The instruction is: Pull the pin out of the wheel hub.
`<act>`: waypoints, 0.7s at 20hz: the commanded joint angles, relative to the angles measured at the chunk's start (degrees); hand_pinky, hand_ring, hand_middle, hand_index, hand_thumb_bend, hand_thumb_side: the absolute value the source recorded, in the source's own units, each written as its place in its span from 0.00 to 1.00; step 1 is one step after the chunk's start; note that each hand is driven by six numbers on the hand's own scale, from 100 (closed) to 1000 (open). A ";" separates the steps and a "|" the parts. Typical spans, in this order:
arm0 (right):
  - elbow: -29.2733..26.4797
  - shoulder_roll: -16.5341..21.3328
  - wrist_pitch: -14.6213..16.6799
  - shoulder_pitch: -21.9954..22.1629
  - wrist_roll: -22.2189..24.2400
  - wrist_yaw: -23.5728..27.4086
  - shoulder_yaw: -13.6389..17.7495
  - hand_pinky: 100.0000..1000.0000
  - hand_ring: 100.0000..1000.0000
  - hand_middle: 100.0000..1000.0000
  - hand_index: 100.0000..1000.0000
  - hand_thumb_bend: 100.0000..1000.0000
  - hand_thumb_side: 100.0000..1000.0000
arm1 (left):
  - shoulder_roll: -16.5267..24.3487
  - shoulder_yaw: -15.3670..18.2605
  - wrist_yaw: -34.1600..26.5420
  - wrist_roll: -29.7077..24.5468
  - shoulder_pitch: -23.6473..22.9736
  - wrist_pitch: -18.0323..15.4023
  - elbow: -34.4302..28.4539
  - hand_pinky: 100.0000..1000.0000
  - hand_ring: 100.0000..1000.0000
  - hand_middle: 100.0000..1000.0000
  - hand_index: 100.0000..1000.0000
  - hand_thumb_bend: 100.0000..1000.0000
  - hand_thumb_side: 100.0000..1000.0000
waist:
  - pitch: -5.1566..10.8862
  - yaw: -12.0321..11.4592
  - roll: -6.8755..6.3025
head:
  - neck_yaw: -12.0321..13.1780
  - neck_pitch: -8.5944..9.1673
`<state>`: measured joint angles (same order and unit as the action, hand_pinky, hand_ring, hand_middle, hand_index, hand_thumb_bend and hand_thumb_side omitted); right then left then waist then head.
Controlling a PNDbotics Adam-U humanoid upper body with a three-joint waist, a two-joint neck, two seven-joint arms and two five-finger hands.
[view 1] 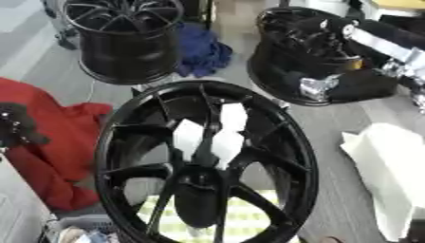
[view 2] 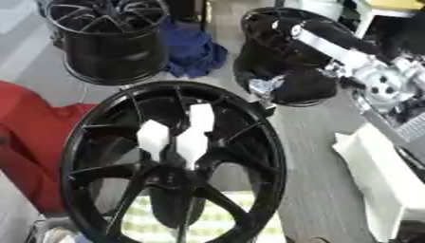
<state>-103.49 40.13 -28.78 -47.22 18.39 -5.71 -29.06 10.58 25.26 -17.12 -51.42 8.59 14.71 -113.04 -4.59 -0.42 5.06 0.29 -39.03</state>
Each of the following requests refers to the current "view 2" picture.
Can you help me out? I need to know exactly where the white pin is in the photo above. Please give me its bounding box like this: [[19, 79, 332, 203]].
[[134, 119, 172, 163], [187, 103, 218, 135]]

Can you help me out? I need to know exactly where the black spoked wheel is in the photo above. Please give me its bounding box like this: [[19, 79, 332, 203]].
[[58, 80, 289, 243]]

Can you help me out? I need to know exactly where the blue cloth bundle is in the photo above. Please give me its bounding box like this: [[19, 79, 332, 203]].
[[157, 20, 231, 80]]

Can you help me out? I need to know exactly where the white foam block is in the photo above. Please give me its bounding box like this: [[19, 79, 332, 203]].
[[330, 122, 425, 243]]

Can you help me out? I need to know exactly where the red fabric cover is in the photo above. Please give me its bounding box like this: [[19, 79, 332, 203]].
[[0, 80, 108, 216]]

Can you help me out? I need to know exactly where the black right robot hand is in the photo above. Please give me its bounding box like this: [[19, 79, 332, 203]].
[[246, 18, 391, 117]]

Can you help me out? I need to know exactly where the black wheel rim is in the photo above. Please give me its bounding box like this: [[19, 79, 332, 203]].
[[41, 0, 173, 86], [232, 7, 358, 108]]

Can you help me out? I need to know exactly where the white table with yellow top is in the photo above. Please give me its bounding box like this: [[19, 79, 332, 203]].
[[352, 0, 425, 40]]

